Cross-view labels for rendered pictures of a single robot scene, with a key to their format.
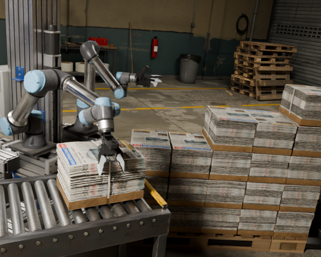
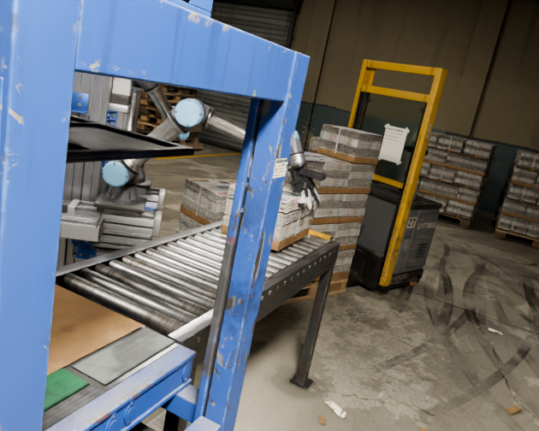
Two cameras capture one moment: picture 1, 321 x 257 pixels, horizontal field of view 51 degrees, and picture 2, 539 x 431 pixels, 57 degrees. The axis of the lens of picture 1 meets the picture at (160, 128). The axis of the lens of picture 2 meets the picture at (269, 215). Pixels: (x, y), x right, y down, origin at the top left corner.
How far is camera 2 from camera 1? 1.71 m
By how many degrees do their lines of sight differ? 37
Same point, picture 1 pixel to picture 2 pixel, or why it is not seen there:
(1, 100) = not seen: hidden behind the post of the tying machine
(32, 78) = (192, 109)
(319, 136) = (364, 173)
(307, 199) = (352, 236)
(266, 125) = (330, 164)
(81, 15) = not seen: outside the picture
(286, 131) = (344, 169)
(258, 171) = (321, 212)
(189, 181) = not seen: hidden behind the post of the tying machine
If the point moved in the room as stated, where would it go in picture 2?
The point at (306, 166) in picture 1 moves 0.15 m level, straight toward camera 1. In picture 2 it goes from (353, 203) to (360, 209)
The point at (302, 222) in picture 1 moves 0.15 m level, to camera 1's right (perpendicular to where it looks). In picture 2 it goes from (346, 260) to (359, 259)
